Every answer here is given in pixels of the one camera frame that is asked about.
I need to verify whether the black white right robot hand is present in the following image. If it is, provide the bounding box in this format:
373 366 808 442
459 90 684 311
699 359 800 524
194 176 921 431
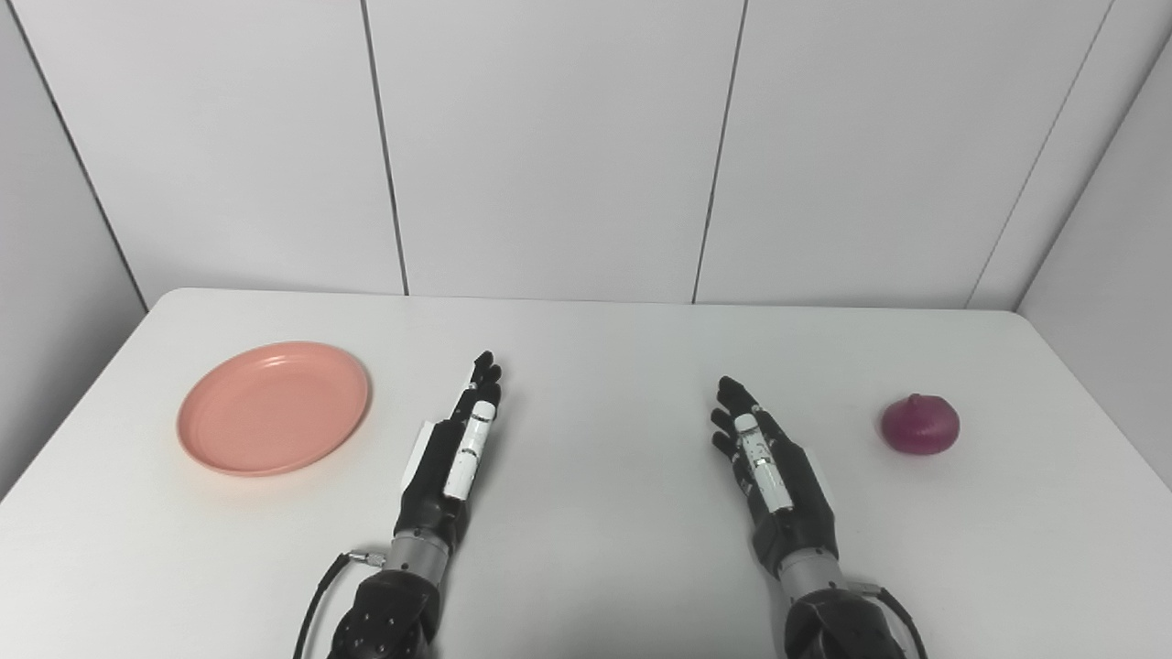
710 375 841 576

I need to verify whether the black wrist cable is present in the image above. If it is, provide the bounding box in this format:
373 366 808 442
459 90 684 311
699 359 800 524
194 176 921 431
847 580 928 659
293 549 386 659

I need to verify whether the purple red onion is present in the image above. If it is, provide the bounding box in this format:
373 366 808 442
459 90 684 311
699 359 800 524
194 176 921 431
881 394 961 457

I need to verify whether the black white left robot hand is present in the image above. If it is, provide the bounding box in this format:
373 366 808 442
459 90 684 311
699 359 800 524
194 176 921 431
395 351 504 553

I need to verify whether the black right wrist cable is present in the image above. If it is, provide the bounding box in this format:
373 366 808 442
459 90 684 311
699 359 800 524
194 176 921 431
847 580 928 659

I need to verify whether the pink round plate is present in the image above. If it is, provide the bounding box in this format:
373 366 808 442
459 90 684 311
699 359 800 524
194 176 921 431
177 341 372 478

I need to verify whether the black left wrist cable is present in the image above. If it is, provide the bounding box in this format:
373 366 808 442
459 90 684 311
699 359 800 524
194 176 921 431
293 549 386 659

